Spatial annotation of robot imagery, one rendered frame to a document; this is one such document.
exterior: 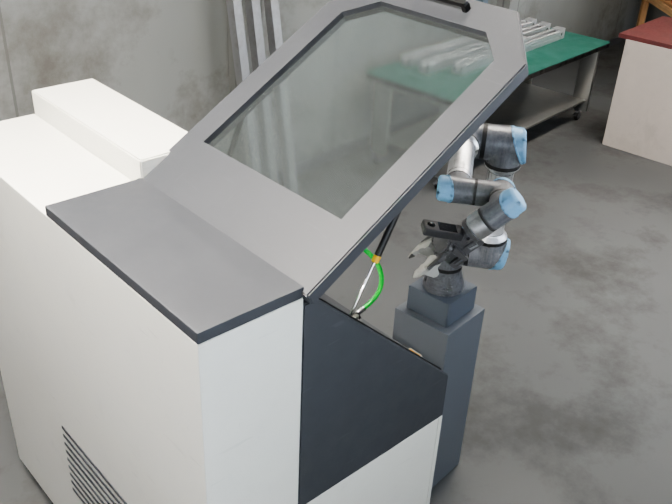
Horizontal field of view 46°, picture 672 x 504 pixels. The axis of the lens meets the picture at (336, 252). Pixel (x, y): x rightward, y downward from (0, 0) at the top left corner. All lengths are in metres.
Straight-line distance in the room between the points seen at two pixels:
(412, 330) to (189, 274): 1.31
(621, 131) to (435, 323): 4.20
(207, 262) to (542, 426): 2.28
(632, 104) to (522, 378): 3.28
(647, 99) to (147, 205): 5.13
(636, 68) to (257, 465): 5.26
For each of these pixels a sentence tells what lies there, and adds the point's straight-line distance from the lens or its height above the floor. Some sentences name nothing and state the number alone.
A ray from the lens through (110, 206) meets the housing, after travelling 2.12.
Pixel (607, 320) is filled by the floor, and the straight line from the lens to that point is 4.59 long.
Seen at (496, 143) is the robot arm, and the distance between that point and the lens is 2.57.
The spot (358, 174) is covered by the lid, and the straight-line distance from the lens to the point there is 1.95.
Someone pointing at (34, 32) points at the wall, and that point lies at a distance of 4.29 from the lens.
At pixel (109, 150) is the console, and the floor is 1.52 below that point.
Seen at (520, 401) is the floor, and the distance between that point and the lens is 3.89.
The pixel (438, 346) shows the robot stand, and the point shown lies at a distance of 2.89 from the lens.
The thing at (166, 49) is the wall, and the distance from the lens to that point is 4.75.
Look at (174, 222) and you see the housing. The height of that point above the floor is 1.50.
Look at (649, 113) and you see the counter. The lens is 6.72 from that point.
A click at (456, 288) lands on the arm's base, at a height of 0.93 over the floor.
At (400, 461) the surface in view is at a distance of 2.48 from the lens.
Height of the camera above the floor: 2.46
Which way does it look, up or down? 31 degrees down
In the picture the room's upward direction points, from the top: 3 degrees clockwise
